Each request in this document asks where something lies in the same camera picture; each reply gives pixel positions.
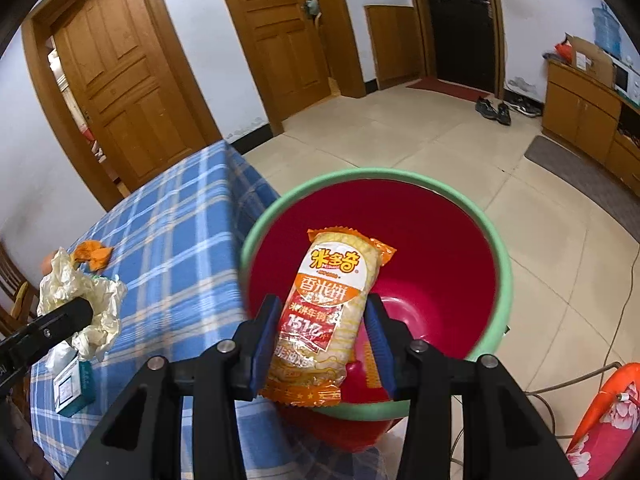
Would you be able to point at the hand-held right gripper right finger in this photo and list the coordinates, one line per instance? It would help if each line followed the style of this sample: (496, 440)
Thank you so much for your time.
(379, 347)

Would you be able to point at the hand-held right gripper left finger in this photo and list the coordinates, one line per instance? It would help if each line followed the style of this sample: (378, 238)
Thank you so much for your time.
(262, 347)

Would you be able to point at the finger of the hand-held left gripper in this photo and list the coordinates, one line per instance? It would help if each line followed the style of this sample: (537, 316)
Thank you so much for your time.
(50, 332)

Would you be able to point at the cream paper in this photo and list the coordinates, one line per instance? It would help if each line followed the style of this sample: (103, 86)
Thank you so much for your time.
(100, 300)

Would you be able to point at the orange rice cracker packet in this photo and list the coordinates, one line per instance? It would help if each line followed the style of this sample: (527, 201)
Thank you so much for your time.
(330, 290)

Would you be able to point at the red basin with green rim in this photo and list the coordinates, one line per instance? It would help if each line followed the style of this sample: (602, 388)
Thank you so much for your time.
(440, 260)

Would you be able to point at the wooden chair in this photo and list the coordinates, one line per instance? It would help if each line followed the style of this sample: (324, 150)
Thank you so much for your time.
(12, 285)

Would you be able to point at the teal and white box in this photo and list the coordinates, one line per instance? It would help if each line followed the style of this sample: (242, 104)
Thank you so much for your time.
(75, 390)

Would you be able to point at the crumpled orange wrapper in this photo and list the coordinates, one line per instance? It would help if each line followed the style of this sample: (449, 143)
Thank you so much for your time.
(95, 255)

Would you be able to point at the blue plaid tablecloth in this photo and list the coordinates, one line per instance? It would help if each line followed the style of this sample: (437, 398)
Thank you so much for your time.
(175, 240)

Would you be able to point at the red floral chair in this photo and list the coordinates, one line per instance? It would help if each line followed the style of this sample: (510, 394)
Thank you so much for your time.
(610, 420)

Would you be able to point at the black shoe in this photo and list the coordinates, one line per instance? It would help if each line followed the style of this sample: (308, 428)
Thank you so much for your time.
(503, 114)
(485, 107)

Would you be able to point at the wide wooden panel door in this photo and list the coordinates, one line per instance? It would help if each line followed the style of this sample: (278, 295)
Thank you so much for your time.
(130, 80)

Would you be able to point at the red doormat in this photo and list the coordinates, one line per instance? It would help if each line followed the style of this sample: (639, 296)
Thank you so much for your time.
(450, 89)

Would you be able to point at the grey floor mat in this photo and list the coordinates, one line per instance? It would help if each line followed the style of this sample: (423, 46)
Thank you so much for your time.
(580, 170)

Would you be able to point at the pair of grey sneakers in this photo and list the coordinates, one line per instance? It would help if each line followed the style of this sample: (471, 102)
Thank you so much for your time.
(525, 105)

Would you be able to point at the long wooden sideboard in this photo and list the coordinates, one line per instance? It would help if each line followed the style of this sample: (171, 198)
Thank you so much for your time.
(580, 110)

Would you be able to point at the narrow wooden panel door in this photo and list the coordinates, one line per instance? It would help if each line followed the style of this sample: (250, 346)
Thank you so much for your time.
(280, 35)

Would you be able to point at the black entrance door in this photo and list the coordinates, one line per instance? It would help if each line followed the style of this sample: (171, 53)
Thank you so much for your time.
(457, 20)

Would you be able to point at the orange plastic bag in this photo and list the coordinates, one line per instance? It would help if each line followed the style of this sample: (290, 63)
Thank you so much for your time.
(564, 51)

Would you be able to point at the open cardboard box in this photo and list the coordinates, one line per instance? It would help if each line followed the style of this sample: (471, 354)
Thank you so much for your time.
(590, 60)

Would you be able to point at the white microwave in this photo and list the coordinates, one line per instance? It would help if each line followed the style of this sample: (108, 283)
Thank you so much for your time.
(627, 77)

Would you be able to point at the blue water jug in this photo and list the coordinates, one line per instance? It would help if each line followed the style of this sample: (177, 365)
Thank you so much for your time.
(606, 30)

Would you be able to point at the low wooden wall cabinet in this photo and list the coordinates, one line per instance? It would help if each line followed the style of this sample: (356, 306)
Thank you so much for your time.
(395, 45)

